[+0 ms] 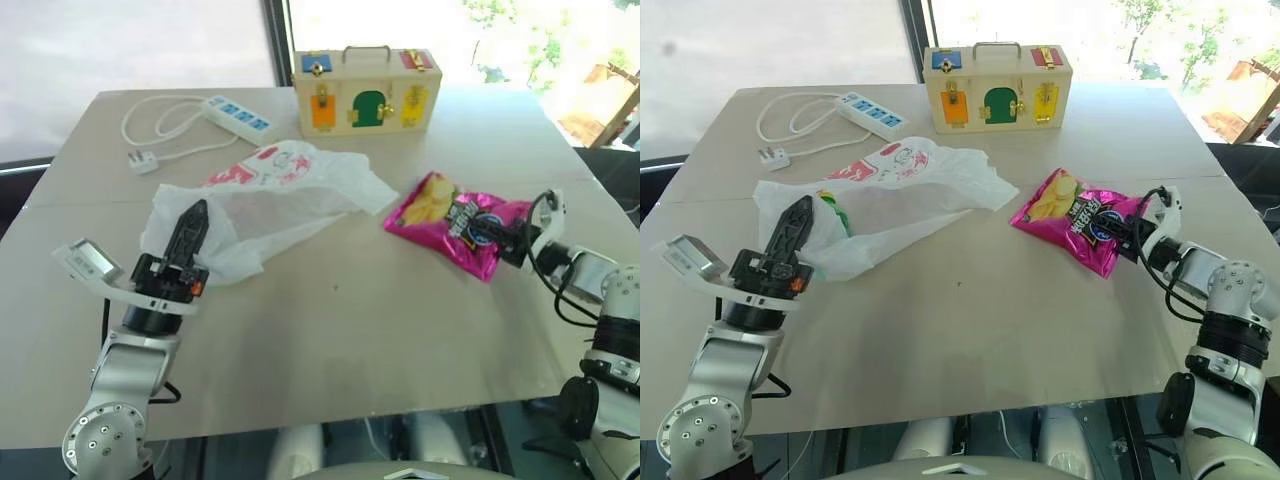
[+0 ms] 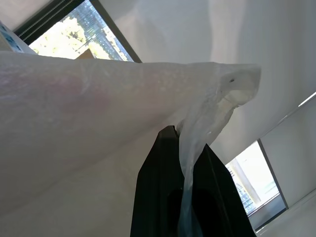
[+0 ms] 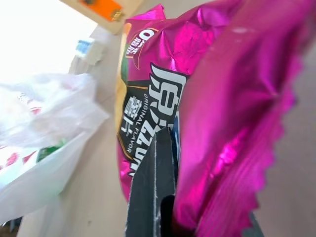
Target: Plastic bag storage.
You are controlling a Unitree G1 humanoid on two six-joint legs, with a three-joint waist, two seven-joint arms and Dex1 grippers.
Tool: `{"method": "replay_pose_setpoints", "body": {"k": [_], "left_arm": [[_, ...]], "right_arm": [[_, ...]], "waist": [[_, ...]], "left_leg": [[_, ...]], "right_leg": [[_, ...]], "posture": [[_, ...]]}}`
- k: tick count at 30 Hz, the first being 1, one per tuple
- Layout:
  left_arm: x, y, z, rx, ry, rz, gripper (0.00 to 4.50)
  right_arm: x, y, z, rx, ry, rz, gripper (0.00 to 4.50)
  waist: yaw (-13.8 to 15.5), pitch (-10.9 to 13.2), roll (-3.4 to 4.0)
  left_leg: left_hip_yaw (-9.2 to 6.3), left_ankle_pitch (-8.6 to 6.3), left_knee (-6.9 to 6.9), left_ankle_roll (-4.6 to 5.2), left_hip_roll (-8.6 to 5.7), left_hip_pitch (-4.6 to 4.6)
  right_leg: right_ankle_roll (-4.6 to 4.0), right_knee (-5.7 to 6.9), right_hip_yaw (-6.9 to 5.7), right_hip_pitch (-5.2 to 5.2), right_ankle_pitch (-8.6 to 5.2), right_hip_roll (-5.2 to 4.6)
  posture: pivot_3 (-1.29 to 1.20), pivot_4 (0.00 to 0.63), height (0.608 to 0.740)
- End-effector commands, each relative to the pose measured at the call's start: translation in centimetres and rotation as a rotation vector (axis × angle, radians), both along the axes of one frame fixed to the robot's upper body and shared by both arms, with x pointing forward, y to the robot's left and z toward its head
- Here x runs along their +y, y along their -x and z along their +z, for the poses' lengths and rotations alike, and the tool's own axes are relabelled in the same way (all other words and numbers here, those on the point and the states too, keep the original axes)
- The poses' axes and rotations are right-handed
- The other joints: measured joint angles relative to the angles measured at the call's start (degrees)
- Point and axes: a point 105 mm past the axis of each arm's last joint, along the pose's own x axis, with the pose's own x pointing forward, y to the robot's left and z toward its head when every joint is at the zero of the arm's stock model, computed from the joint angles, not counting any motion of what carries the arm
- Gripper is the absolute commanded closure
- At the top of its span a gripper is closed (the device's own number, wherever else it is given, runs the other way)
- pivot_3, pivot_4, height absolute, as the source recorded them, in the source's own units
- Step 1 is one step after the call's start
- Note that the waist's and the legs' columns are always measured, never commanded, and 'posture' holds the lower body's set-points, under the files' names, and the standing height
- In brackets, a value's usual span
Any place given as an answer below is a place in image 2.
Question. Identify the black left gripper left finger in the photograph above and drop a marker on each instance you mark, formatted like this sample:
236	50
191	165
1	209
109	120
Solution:
158	187

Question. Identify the translucent white plastic bag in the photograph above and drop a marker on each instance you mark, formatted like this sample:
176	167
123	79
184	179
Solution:
98	118

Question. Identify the white box with blue print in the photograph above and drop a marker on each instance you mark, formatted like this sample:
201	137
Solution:
11	40

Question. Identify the dark-framed window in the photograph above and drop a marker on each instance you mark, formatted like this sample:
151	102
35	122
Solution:
256	182
81	37

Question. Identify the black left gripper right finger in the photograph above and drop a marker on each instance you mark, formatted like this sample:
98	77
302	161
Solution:
217	197

